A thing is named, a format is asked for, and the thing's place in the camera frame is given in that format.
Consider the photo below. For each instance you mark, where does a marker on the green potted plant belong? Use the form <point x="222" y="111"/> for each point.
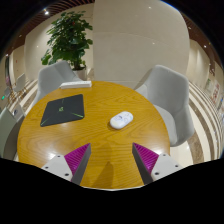
<point x="68" y="40"/>

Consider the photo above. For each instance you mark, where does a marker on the white cartoon-print computer mouse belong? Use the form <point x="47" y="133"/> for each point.
<point x="121" y="120"/>

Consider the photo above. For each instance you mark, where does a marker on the white power strip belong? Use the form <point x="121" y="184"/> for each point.
<point x="76" y="84"/>

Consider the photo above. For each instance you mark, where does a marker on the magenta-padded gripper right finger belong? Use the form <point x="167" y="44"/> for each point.
<point x="147" y="160"/>

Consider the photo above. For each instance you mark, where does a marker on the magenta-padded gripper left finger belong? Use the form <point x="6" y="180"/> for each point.
<point x="77" y="159"/>

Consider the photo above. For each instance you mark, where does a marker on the group of distant grey chairs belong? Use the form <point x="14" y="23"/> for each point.
<point x="19" y="85"/>

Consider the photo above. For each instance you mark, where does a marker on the grey shell chair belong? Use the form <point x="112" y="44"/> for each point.
<point x="8" y="133"/>
<point x="170" y="96"/>
<point x="53" y="78"/>

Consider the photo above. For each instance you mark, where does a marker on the black mouse pad green lines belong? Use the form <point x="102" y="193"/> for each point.
<point x="63" y="110"/>

